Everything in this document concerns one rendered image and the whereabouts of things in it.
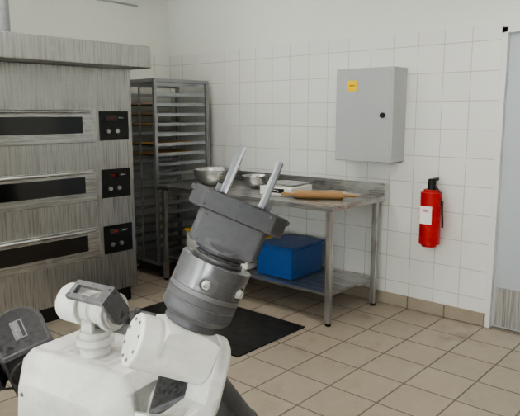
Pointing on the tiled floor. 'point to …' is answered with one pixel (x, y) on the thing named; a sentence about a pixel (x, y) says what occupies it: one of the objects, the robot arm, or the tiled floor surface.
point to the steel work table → (372, 195)
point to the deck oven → (55, 168)
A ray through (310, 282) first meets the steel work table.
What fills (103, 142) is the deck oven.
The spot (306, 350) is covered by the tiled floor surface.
